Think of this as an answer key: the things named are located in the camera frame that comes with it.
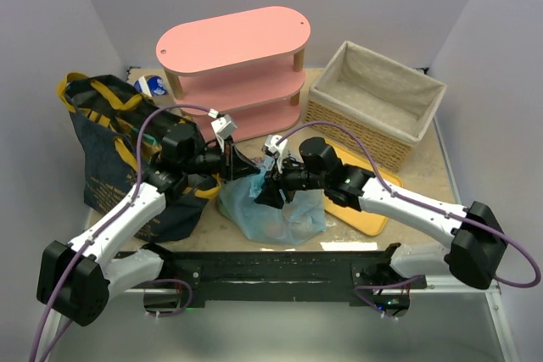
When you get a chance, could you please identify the blue plastic bag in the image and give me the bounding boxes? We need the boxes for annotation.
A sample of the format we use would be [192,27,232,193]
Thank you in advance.
[217,158,327,246]

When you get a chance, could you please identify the yellow tray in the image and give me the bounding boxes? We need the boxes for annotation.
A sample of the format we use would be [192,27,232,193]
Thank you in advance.
[323,139,388,237]

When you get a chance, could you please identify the wicker basket with liner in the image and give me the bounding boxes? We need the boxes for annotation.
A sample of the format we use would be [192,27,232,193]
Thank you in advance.
[304,41,446,172]

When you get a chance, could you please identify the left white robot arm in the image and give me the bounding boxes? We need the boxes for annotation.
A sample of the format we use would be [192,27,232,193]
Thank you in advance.
[36,115,259,326]

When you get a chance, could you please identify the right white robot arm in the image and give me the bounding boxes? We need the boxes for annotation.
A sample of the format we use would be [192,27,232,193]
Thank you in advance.
[255,135,507,289]

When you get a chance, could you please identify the dark denim tote bag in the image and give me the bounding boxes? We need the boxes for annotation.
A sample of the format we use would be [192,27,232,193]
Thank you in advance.
[57,73,219,243]

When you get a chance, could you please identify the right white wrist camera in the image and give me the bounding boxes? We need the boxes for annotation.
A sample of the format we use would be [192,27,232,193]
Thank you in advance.
[262,135,288,173]

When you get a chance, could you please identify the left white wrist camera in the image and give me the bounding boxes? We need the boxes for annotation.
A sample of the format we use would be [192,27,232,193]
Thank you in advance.
[208,109,238,141]

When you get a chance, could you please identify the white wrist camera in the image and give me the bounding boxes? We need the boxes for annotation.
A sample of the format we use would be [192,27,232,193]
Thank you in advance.
[208,109,238,141]
[262,135,288,173]

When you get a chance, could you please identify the blue white can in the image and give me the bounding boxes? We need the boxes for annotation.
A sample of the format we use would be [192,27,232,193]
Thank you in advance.
[134,75,169,97]

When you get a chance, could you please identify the pink three-tier shelf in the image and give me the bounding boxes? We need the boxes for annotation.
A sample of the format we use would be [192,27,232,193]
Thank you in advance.
[156,6,311,141]

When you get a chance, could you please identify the black base frame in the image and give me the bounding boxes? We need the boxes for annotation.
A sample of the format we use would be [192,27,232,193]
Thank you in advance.
[151,244,427,316]

